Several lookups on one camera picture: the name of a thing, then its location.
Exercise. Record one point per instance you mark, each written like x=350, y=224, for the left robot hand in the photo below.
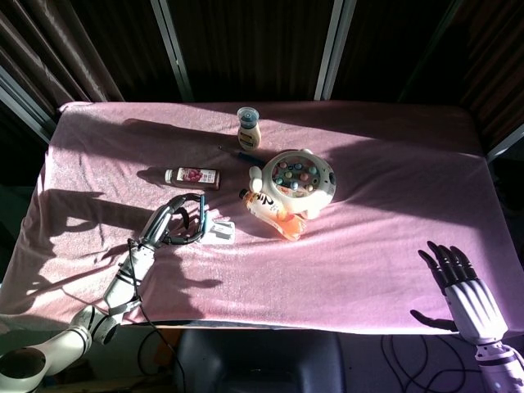
x=157, y=227

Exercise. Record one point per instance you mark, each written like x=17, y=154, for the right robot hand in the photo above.
x=475, y=299

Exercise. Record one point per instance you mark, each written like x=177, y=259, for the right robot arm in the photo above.
x=501, y=366

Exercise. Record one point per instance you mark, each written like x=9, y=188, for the red juice bottle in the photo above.
x=193, y=177

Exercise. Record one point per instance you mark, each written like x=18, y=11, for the orange drink bottle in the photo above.
x=266, y=206

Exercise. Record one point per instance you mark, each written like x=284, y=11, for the dark pen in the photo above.
x=241, y=154

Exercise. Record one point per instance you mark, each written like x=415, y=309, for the cream bottle with clear cap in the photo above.
x=249, y=133

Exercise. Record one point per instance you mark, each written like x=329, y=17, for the white round fishing toy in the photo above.
x=301, y=180

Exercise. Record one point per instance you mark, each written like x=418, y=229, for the pink tablecloth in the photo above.
x=327, y=254

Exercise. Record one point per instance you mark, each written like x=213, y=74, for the black chair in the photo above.
x=258, y=364

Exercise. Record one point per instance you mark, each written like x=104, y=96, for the brown curtain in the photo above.
x=495, y=61
x=53, y=49

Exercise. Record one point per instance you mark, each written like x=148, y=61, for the grey metal frame rail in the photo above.
x=505, y=145
x=24, y=106

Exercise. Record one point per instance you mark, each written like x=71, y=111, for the grey metal frame post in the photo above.
x=333, y=49
x=172, y=49

